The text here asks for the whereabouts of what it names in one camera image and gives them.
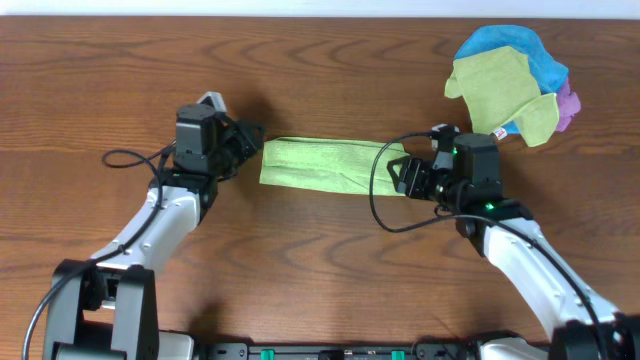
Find light green microfiber cloth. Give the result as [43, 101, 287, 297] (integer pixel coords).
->
[260, 137, 407, 196]

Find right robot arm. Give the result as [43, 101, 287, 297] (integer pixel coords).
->
[386, 124, 639, 359]

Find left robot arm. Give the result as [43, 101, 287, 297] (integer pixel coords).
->
[35, 104, 265, 359]

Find olive green cloth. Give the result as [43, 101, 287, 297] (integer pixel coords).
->
[444, 46, 560, 147]

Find purple cloth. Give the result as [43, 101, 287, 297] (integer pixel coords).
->
[556, 79, 581, 132]

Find blue cloth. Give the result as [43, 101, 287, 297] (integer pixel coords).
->
[453, 24, 570, 136]

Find black right camera cable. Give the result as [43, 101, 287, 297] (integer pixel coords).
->
[368, 130, 609, 360]

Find black camera cable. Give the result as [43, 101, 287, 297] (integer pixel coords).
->
[368, 130, 609, 360]
[20, 142, 179, 360]

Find black left camera cable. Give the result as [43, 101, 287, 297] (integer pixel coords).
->
[20, 142, 179, 360]

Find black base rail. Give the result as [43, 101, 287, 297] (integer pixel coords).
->
[192, 341, 480, 360]

